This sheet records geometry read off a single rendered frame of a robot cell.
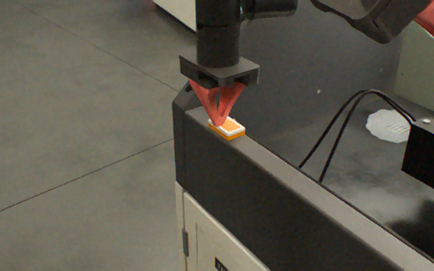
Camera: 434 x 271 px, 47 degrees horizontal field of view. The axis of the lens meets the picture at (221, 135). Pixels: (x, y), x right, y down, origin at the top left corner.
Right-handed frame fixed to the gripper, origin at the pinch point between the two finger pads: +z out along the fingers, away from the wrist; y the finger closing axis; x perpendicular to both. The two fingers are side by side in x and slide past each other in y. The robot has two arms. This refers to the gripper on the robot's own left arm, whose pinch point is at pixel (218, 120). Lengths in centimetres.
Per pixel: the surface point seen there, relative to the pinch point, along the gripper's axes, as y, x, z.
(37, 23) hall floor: 364, -74, 94
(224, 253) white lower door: -2.3, 0.7, 23.3
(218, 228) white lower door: -0.9, 0.7, 19.0
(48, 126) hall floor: 190, -23, 95
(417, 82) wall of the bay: 3, -53, 9
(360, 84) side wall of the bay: 8.8, -41.7, 8.8
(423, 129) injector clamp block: -19.2, -20.2, -0.7
